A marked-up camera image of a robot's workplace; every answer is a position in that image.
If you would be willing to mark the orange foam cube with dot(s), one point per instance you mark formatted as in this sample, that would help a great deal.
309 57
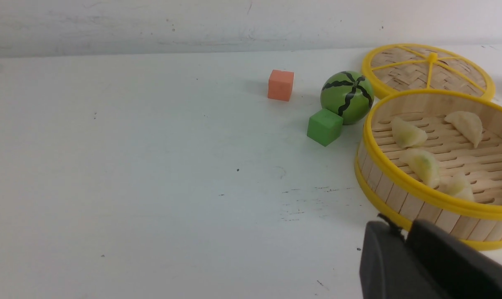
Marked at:
280 85

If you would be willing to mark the green foam cube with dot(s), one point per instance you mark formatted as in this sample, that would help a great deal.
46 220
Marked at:
324 127

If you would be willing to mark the woven bamboo steamer lid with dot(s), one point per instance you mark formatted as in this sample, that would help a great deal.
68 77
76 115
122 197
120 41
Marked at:
404 67

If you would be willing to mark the green striped watermelon ball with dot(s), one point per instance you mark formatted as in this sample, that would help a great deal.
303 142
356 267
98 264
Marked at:
349 94

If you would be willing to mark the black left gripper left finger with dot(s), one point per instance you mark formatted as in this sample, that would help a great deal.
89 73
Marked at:
387 269

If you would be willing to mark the yellow-rimmed bamboo steamer tray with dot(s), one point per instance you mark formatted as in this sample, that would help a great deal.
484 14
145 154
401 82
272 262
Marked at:
393 188

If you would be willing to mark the green dumpling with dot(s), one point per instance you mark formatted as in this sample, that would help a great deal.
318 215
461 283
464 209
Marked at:
423 164
407 135
457 186

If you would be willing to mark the white dumpling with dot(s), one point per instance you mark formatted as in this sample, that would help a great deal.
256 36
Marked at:
468 124

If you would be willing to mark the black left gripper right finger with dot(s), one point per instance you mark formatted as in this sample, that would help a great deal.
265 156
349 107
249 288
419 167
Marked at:
461 271

